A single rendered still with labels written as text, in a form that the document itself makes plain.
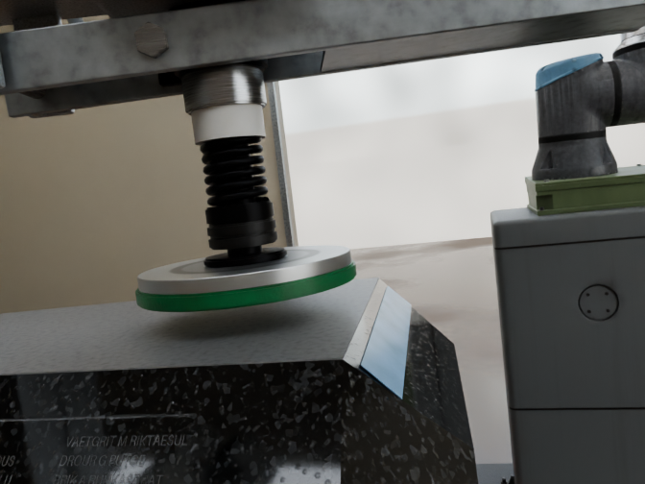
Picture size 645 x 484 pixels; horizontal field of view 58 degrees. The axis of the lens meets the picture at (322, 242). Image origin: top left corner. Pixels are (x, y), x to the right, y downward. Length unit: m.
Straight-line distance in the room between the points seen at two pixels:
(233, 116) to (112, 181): 5.93
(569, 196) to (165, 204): 5.14
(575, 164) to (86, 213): 5.78
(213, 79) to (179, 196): 5.52
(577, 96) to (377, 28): 0.95
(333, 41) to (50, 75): 0.25
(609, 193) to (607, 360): 0.36
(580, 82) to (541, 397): 0.71
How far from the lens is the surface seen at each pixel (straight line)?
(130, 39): 0.56
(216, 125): 0.56
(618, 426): 1.46
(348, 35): 0.55
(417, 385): 0.49
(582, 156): 1.45
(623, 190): 1.40
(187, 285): 0.50
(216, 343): 0.51
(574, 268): 1.35
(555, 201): 1.38
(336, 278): 0.52
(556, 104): 1.46
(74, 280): 6.90
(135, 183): 6.33
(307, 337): 0.48
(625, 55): 1.53
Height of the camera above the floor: 0.96
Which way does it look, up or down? 5 degrees down
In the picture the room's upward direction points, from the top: 7 degrees counter-clockwise
